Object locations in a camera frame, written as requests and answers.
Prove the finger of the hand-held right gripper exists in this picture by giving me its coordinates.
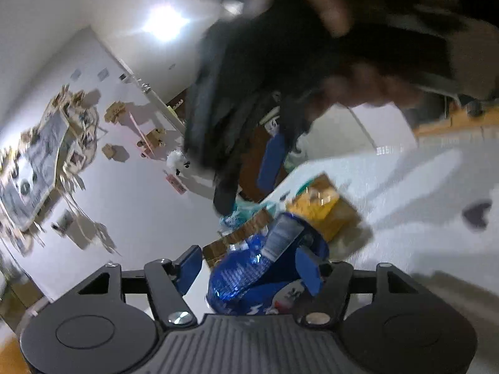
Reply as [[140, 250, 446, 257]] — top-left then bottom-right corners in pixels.
[[212, 170, 241, 218], [257, 133, 290, 194]]

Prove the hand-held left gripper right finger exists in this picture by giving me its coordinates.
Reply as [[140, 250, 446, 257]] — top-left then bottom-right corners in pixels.
[[294, 247, 442, 327]]

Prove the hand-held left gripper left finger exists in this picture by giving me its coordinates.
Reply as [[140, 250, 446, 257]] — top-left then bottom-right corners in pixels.
[[54, 245, 204, 329]]

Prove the teal plastic bag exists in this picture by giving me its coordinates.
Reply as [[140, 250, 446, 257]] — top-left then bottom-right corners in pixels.
[[218, 197, 268, 227]]

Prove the blue snack bag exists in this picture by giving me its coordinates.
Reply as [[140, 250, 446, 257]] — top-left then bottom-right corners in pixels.
[[206, 212, 332, 317]]

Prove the person's right hand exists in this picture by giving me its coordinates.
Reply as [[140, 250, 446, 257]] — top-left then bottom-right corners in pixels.
[[311, 0, 414, 109]]

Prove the brown wooden door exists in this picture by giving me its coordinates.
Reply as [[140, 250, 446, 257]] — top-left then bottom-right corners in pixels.
[[237, 125, 291, 199]]

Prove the pink hanging tag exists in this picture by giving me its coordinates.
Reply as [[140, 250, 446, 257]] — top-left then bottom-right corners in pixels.
[[163, 169, 188, 196]]

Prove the yellow snack packet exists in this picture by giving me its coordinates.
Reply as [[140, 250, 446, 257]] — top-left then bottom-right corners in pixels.
[[286, 175, 341, 242]]

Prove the white sheep plush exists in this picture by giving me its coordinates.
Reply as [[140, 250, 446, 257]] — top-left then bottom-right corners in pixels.
[[166, 151, 192, 177]]

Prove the ceiling light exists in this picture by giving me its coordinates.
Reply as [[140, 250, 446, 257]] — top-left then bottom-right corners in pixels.
[[141, 5, 191, 43]]

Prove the low wooden top cabinet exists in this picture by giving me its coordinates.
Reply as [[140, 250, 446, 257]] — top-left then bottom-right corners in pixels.
[[413, 99, 499, 138]]

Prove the small wooden wall block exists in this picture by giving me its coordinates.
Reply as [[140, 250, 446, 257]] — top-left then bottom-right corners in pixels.
[[103, 102, 130, 124]]

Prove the printed hanging wall cloth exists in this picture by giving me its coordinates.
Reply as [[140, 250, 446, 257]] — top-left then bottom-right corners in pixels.
[[0, 111, 73, 231]]

